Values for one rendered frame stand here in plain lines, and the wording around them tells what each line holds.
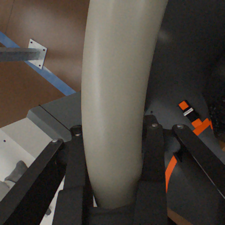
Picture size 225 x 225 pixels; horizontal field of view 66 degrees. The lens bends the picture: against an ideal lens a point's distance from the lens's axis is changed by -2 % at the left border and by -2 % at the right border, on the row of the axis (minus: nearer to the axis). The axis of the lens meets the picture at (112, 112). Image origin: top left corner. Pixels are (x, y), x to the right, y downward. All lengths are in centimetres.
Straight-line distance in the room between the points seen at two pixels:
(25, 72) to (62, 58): 47
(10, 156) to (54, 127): 19
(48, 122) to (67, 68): 92
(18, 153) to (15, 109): 148
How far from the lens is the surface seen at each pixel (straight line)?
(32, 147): 69
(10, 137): 70
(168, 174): 158
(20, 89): 202
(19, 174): 73
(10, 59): 157
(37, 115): 76
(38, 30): 177
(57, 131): 72
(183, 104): 131
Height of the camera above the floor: 130
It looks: 62 degrees down
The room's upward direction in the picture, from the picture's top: 129 degrees counter-clockwise
